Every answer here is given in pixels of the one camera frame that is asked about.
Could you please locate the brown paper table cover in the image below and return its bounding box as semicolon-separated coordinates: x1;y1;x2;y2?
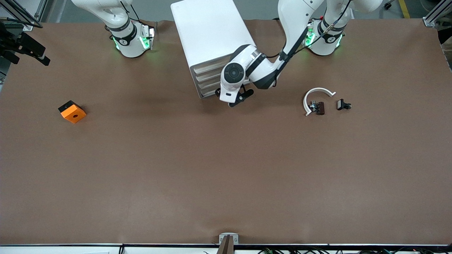
0;18;452;246

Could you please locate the orange and black square box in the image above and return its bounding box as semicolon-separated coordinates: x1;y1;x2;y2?
58;100;87;124

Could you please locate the aluminium frame profile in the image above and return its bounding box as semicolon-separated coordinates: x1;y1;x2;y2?
423;0;452;28
0;0;46;30

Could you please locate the white drawer cabinet housing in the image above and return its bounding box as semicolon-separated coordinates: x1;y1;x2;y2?
171;0;257;99

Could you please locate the dark brown small component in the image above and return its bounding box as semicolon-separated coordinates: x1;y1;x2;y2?
309;101;325;116

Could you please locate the white cabinet drawer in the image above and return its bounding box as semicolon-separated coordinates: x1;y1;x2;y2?
195;66;224;84
193;56;232;75
197;75;223;91
200;84;221;99

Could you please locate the brown bar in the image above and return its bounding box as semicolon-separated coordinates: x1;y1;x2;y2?
216;235;234;254

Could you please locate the white curved plastic ring piece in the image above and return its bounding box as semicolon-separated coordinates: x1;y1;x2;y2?
303;87;337;117

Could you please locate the white table edge frame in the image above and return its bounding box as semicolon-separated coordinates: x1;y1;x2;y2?
0;243;452;254

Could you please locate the grey metal bracket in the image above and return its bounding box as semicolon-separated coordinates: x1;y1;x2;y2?
219;232;239;245

